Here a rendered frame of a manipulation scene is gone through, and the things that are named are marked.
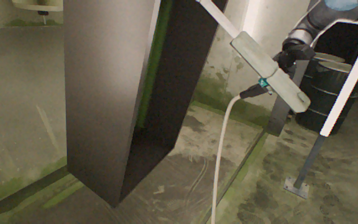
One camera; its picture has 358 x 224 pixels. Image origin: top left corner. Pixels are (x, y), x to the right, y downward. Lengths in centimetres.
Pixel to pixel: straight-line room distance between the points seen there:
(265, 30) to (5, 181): 270
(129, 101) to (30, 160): 127
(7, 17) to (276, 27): 244
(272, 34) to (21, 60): 239
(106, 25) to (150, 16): 17
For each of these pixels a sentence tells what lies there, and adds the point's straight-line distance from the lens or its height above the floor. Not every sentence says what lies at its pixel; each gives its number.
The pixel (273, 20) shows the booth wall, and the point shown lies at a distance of 270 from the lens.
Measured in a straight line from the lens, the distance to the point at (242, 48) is 66.
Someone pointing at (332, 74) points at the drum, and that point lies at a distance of 319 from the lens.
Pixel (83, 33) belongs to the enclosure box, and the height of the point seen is 128.
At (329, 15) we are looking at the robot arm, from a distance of 87.
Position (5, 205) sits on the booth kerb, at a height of 11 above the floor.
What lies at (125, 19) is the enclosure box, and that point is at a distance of 68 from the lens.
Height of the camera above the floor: 142
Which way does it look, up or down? 28 degrees down
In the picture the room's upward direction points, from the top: 7 degrees clockwise
